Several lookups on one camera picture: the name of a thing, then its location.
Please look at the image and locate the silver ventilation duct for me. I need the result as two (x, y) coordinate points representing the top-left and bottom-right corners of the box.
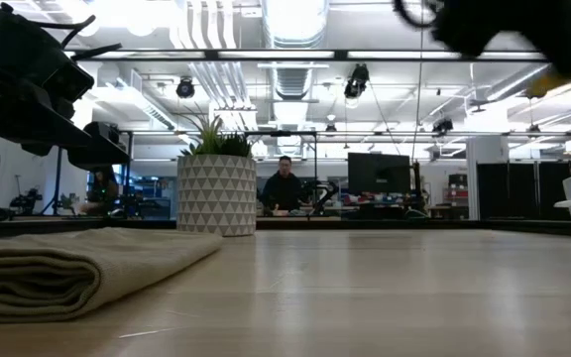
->
(261, 0), (331, 101)

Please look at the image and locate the black ceiling spotlight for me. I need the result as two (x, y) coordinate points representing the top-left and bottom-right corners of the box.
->
(174, 76), (196, 100)
(432, 117), (455, 136)

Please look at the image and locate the black hanging ceiling camera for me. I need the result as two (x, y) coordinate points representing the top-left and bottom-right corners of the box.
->
(343, 62), (371, 100)

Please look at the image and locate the black background rig frame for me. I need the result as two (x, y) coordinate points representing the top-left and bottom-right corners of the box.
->
(50, 128), (571, 217)

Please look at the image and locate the black overhead frame beam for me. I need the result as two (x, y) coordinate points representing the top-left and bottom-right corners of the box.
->
(61, 48), (549, 64)

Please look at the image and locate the green artificial plant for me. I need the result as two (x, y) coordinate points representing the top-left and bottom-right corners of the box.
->
(178, 106), (253, 159)

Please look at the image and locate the black computer monitor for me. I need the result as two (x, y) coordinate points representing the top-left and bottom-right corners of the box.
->
(347, 152), (412, 195)

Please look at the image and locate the white triangle-patterned plant pot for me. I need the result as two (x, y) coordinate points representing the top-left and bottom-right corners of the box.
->
(176, 155), (258, 238)

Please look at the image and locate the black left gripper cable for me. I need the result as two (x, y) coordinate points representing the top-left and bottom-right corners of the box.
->
(30, 13), (124, 62)

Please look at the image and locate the black partition wall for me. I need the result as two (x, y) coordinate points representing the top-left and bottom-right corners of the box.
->
(476, 161), (571, 222)

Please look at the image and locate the person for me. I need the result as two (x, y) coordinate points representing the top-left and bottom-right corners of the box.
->
(259, 155), (311, 215)
(80, 167), (121, 217)

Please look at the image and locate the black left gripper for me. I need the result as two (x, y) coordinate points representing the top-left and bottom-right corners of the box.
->
(0, 3), (132, 173)

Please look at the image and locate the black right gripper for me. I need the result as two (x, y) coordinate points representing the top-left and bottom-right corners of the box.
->
(431, 0), (571, 79)

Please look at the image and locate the black aluminium table frame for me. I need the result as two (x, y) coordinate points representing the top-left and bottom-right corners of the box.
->
(0, 215), (571, 238)

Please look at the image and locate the background shelf with boxes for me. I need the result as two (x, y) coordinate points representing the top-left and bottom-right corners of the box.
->
(442, 173), (469, 208)

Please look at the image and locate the folded olive cloth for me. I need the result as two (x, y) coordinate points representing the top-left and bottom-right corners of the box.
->
(0, 226), (225, 324)

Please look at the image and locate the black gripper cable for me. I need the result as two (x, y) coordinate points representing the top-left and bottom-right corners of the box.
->
(30, 13), (124, 62)
(393, 0), (438, 30)

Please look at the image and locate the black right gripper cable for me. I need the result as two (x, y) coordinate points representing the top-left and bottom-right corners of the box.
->
(393, 0), (438, 30)

